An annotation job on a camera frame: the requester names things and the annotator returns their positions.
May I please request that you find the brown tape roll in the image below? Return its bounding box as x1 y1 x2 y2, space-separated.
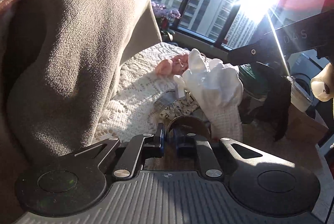
166 115 211 139

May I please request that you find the white glove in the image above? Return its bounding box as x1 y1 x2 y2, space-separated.
173 49 243 142

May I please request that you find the brown knit gloved hand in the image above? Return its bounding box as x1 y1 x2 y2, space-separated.
310 63 334 102

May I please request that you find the white lace tablecloth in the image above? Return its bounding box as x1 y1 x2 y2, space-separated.
92 43 189 143

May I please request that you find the grey washing machine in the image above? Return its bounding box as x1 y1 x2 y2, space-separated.
288 50 329 101

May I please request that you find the green lid glass jar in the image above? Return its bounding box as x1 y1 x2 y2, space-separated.
238 64 269 112

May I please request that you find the clear plastic jar white lid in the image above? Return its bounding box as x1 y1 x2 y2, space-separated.
289 78 312 113

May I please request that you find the pink cardboard box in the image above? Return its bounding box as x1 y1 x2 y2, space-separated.
241 104 330 175

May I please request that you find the potted pink orchid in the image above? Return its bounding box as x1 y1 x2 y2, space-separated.
151 1 181 43

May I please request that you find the beige fleece blanket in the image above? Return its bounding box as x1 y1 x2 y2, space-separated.
0 0 163 167

